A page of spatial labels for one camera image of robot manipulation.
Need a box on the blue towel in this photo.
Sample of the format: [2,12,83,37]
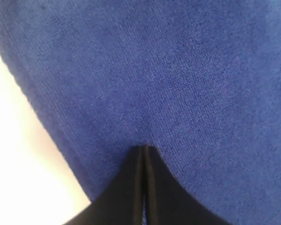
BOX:
[0,0,281,225]

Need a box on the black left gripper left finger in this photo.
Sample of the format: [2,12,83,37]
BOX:
[66,146,144,225]

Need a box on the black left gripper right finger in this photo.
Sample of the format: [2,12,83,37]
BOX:
[144,145,227,225]

